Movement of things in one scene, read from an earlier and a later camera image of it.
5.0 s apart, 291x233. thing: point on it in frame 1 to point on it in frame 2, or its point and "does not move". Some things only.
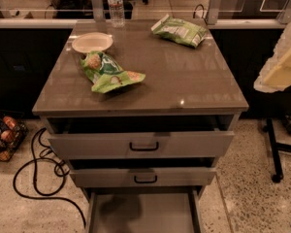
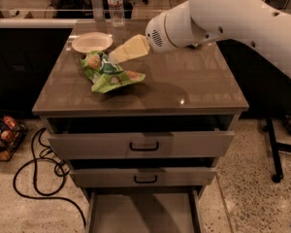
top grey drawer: [134, 146] does not move
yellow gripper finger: [286, 56] to [138, 48]
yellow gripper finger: [277, 74] to [118, 55]
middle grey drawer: [137, 178] does not move
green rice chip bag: [107, 72] does not move
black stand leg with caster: [277, 177] does not move
